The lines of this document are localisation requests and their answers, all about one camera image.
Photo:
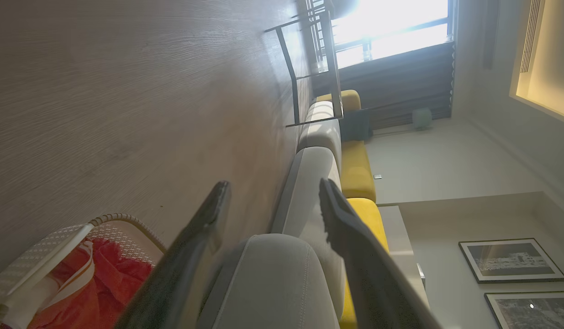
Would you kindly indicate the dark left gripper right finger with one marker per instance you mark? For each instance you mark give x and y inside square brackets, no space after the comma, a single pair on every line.
[368,274]

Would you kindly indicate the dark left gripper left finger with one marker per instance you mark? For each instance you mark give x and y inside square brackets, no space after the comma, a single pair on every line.
[190,256]

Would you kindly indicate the white woven laundry basket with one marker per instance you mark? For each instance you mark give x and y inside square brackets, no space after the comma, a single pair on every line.
[126,233]

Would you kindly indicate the yellow sofa back cushion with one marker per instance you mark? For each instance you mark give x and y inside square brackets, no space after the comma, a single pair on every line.
[351,99]
[357,171]
[373,219]

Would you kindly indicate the red clothing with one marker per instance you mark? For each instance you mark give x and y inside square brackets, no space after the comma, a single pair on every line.
[113,278]

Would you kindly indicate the grey fabric sofa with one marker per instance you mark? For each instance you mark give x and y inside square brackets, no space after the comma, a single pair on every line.
[272,283]

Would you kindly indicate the white red striped garment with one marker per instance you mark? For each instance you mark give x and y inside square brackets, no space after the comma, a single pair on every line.
[81,270]

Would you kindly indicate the black framed picture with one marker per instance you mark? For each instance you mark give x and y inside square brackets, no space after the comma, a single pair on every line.
[510,259]
[537,313]

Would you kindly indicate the teal throw cushion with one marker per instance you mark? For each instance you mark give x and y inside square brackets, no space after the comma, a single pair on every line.
[355,125]

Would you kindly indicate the pale green floor lamp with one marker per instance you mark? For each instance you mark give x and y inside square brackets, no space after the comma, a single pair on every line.
[422,118]

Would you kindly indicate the dark pleated window blind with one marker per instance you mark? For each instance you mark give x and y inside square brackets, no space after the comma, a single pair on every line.
[400,84]

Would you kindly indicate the dark slatted chair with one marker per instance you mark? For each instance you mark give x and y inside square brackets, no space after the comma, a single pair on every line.
[314,27]

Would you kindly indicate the bright window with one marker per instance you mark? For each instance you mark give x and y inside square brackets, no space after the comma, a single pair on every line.
[400,23]

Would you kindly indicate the ceiling air vent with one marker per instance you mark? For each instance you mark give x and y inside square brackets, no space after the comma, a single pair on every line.
[530,36]

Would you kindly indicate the dark metal frame table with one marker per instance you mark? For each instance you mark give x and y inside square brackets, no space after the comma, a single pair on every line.
[334,82]

